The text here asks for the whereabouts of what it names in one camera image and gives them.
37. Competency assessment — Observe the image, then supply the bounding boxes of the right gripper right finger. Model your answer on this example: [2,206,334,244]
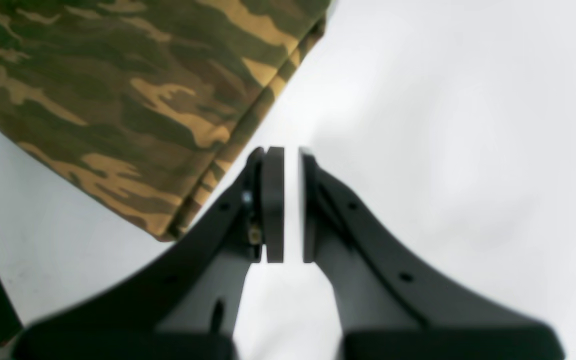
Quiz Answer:
[298,147,565,360]

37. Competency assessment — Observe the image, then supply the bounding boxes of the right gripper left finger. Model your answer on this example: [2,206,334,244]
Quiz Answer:
[13,146,285,360]

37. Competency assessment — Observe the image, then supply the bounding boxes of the camouflage t-shirt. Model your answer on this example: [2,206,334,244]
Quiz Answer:
[0,0,332,241]

